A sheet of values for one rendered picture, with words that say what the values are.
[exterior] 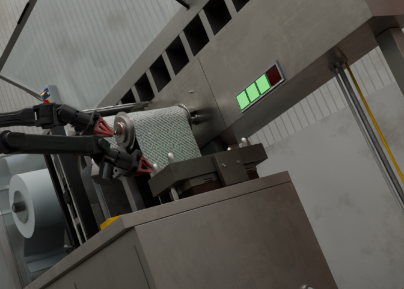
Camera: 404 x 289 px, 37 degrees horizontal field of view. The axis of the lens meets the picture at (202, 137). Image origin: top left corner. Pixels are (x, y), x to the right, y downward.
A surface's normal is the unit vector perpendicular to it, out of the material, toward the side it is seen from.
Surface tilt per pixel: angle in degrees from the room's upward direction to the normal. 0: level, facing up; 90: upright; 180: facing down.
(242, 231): 90
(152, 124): 90
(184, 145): 90
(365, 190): 90
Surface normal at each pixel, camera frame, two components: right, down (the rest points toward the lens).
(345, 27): -0.79, 0.16
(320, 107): -0.51, -0.02
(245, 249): 0.51, -0.40
